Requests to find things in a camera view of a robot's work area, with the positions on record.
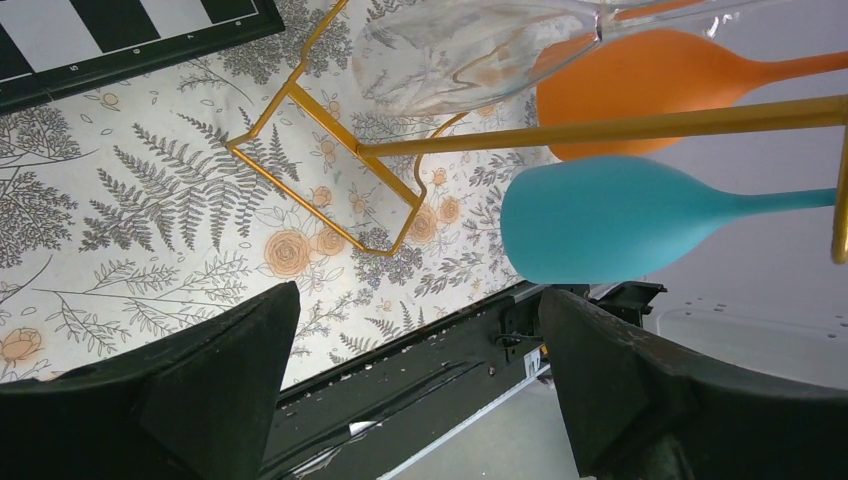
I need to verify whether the black white chessboard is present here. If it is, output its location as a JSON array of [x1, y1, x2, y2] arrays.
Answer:
[[1, 0, 284, 114]]

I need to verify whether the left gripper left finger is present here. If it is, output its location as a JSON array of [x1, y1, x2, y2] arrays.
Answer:
[[1, 282, 301, 479]]

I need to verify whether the clear champagne flute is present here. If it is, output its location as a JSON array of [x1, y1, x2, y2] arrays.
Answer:
[[352, 1, 764, 117]]

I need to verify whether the orange wine glass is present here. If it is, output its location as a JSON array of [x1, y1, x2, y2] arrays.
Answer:
[[536, 29, 847, 126]]

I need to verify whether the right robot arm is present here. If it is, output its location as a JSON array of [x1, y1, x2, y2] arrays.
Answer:
[[592, 281, 847, 389]]

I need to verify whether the gold wire glass rack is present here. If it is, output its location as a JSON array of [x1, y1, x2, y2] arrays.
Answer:
[[225, 0, 848, 266]]

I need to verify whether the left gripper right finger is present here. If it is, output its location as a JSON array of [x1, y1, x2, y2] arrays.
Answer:
[[538, 288, 847, 479]]

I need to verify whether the teal wine glass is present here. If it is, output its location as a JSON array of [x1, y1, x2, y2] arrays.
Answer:
[[500, 155, 837, 284]]

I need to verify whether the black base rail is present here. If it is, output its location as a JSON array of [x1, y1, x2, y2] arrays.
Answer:
[[258, 281, 667, 480]]

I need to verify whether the floral table mat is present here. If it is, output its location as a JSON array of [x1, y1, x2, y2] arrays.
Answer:
[[1, 1, 551, 385]]

